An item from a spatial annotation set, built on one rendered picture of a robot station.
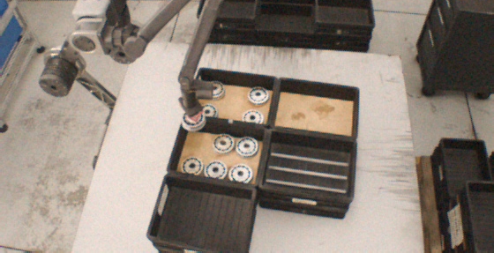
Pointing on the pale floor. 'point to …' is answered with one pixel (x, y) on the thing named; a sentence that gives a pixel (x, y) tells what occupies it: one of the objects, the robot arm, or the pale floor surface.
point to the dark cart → (458, 39)
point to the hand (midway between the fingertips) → (192, 115)
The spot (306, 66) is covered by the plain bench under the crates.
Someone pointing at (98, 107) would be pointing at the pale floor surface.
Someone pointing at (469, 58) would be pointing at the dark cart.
